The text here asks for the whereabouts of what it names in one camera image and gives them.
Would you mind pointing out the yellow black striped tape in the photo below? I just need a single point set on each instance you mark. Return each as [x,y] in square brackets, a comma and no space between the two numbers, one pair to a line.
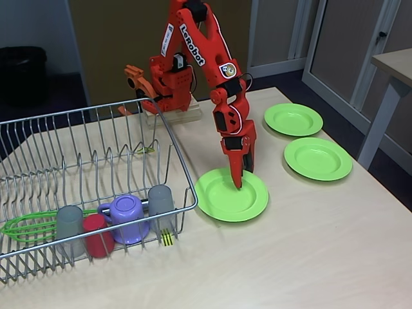
[167,237]

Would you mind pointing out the orange table clamp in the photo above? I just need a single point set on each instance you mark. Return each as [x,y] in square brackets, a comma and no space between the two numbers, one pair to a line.
[141,80]

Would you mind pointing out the wooden base block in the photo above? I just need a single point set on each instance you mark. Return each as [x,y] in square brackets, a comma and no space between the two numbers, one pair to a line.
[193,113]

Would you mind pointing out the beige side table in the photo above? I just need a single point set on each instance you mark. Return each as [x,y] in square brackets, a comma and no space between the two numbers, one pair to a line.
[396,61]

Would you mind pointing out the grey cabinet with white frame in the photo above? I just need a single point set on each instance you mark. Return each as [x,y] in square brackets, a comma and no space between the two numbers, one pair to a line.
[273,32]
[354,48]

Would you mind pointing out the brown pin board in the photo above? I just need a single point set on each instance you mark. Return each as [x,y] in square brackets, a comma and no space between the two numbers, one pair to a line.
[90,48]

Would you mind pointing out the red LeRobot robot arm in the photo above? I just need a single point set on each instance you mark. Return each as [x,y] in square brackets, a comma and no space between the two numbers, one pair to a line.
[209,48]

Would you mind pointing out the purple plastic mug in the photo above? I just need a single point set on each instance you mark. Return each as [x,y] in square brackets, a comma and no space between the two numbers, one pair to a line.
[127,215]

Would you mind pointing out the yellow green tape strip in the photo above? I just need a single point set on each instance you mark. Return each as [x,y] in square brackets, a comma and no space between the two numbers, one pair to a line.
[146,150]

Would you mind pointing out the grey translucent plastic cup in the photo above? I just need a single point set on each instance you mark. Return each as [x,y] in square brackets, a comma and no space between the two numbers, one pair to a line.
[69,222]
[161,199]

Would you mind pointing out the red plastic cup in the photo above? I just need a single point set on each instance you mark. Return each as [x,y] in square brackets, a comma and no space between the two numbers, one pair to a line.
[96,238]

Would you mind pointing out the green plastic plate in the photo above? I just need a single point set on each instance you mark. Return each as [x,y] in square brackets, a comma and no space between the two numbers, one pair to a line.
[219,201]
[317,159]
[294,119]

